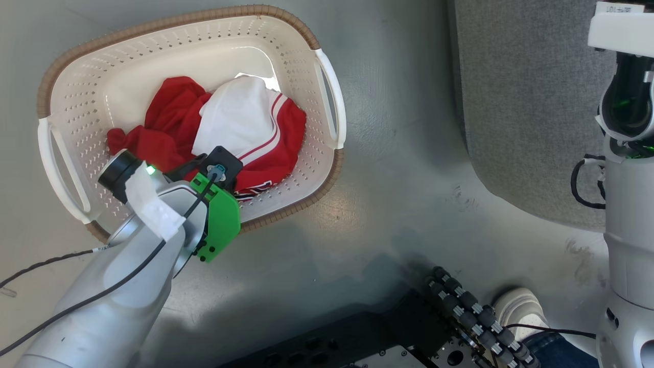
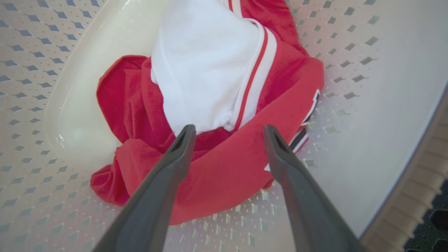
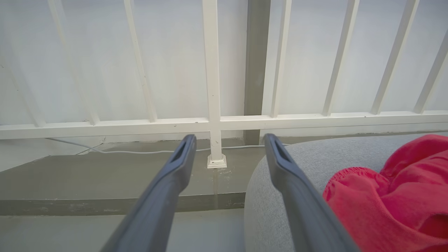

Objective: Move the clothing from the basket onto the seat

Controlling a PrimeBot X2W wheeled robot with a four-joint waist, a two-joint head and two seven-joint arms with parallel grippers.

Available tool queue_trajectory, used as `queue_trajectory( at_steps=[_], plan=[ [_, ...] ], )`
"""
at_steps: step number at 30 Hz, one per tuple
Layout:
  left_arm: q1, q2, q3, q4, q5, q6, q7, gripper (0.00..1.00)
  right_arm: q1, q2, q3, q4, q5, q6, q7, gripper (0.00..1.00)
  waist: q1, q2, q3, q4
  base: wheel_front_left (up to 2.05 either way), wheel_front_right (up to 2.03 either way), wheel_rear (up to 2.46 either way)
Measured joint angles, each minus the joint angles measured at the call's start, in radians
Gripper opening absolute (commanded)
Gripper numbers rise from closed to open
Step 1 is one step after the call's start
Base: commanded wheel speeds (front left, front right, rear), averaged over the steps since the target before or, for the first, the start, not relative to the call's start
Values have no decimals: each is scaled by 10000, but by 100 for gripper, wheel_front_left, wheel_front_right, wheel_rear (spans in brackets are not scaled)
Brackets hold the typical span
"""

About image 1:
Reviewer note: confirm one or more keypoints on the red and white jersey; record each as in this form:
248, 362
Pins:
240, 122

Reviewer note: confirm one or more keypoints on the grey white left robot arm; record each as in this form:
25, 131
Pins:
117, 291

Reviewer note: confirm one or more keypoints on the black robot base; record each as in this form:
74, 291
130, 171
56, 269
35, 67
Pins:
357, 337

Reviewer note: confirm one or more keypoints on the white tape wrap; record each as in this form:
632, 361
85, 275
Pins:
150, 202

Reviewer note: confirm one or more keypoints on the white sneaker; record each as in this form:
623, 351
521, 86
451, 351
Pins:
521, 306

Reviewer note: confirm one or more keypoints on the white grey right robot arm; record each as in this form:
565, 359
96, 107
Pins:
628, 230

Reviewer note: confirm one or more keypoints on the grey carpet mat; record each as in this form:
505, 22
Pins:
526, 102

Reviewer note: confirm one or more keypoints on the white plastic laundry basket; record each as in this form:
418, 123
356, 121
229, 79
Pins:
230, 56

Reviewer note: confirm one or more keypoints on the blue jeans leg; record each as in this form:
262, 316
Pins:
557, 352

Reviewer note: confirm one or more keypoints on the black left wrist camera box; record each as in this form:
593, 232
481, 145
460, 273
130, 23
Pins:
225, 163

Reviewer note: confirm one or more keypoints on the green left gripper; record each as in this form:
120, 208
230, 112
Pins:
223, 220

